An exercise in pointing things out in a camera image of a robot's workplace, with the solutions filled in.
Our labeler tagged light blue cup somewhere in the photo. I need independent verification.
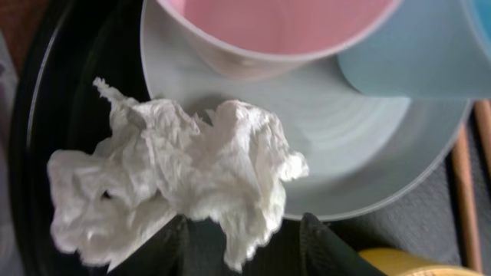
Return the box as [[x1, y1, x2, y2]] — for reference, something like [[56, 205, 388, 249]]
[[338, 0, 490, 99]]

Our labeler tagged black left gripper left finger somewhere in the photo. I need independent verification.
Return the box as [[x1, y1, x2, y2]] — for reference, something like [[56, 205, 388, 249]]
[[107, 215, 230, 276]]

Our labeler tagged black round tray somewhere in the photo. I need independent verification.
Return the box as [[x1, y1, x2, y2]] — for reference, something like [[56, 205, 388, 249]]
[[7, 0, 491, 276]]

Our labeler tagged white tissue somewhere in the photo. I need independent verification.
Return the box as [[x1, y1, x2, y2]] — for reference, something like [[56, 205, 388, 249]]
[[47, 78, 309, 271]]

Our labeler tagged grey round plate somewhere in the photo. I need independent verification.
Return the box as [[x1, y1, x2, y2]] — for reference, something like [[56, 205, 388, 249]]
[[140, 1, 470, 221]]

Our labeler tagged pink cup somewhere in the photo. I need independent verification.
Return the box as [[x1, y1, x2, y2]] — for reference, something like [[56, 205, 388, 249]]
[[157, 0, 402, 80]]

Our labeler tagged left wooden chopstick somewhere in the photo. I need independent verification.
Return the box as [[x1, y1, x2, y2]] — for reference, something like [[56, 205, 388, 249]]
[[451, 125, 483, 273]]

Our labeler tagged wooden chopstick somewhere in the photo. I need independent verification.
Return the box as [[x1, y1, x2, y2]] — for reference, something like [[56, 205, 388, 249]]
[[451, 125, 483, 273], [474, 100, 491, 173]]

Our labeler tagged yellow bowl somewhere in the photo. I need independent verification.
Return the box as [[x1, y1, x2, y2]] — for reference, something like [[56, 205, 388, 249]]
[[359, 248, 483, 276]]

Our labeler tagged right wooden chopstick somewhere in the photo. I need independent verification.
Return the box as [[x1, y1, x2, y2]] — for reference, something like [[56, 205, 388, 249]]
[[474, 100, 491, 173]]

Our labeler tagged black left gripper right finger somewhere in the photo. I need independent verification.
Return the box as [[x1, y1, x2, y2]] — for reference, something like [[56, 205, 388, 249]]
[[299, 213, 385, 276]]

